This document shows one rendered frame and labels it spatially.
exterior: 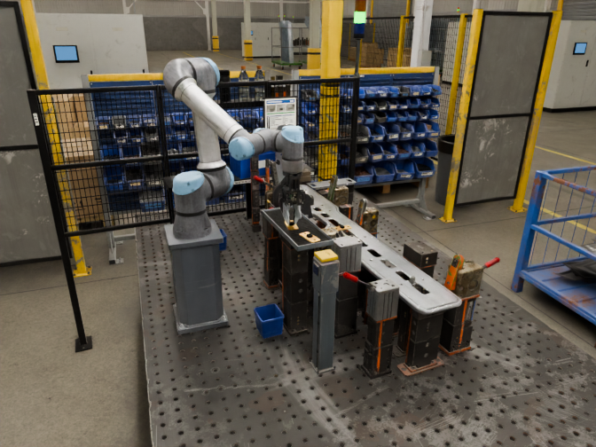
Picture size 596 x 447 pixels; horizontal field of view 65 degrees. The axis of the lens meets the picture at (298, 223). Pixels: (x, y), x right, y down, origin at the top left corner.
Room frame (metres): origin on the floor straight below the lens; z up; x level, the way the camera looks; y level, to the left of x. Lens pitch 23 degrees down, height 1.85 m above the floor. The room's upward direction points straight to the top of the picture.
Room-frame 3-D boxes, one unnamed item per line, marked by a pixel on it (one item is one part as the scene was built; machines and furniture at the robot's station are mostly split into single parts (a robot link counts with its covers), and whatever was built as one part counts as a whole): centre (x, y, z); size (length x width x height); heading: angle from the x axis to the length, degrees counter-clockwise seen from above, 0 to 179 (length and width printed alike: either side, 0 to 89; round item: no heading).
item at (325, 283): (1.39, -0.09, 0.92); 0.08 x 0.08 x 0.44; 24
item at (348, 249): (1.60, -0.18, 0.90); 0.13 x 0.10 x 0.41; 114
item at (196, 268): (1.70, 0.42, 0.90); 0.21 x 0.21 x 0.40; 20
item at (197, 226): (1.70, 0.42, 1.15); 0.15 x 0.15 x 0.10
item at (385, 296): (1.36, -0.29, 0.88); 0.11 x 0.10 x 0.36; 114
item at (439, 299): (1.95, -0.22, 1.00); 1.38 x 0.22 x 0.02; 24
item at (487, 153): (4.66, -1.98, 1.00); 1.04 x 0.14 x 2.00; 110
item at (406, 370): (1.39, -0.46, 0.84); 0.18 x 0.06 x 0.29; 114
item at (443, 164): (5.07, -1.78, 0.36); 0.50 x 0.50 x 0.73
